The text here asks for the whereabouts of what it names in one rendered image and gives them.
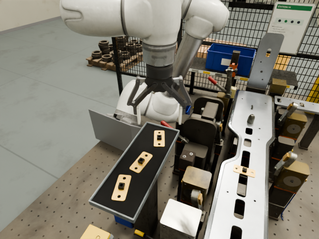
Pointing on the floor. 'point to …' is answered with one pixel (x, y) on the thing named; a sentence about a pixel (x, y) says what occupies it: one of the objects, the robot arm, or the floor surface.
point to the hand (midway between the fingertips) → (159, 119)
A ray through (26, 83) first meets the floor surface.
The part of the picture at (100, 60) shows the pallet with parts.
